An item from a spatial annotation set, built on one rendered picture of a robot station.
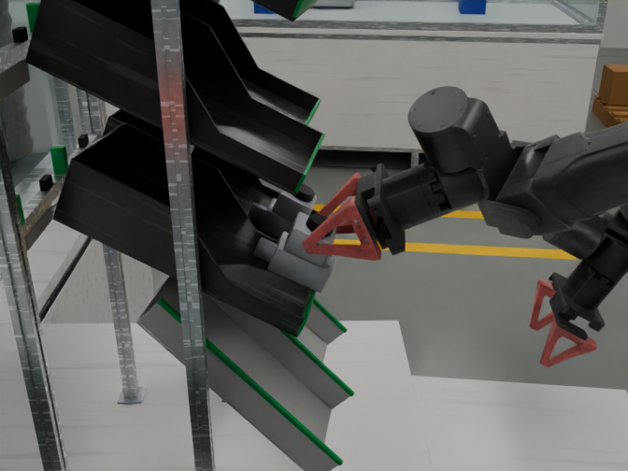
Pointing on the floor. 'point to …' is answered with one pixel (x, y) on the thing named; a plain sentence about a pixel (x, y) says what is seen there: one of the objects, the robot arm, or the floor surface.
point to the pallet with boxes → (612, 95)
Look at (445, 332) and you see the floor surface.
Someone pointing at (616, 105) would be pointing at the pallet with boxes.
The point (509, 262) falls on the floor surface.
